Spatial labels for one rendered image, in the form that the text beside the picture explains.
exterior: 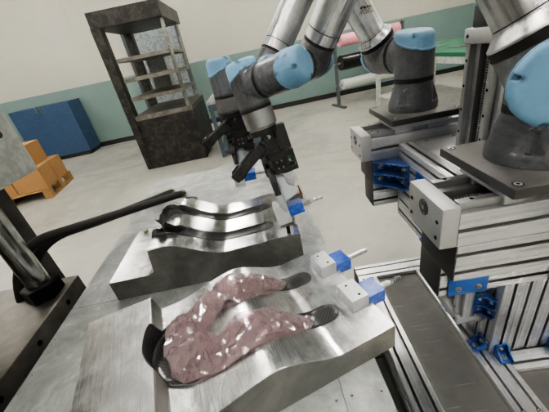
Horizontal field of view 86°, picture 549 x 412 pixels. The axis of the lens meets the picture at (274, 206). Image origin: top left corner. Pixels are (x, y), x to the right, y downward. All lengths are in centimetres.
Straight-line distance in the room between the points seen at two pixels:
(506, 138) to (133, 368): 74
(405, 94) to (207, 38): 629
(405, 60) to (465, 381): 106
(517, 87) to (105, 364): 71
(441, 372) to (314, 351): 84
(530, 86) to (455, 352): 106
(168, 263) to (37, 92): 770
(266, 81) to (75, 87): 742
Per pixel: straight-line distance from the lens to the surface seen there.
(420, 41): 106
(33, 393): 84
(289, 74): 62
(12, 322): 112
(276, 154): 71
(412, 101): 107
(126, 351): 60
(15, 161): 133
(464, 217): 64
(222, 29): 713
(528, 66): 49
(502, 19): 52
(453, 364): 135
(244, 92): 69
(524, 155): 66
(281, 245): 75
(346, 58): 620
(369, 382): 58
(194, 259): 78
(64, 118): 760
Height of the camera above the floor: 130
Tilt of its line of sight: 28 degrees down
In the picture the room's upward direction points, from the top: 12 degrees counter-clockwise
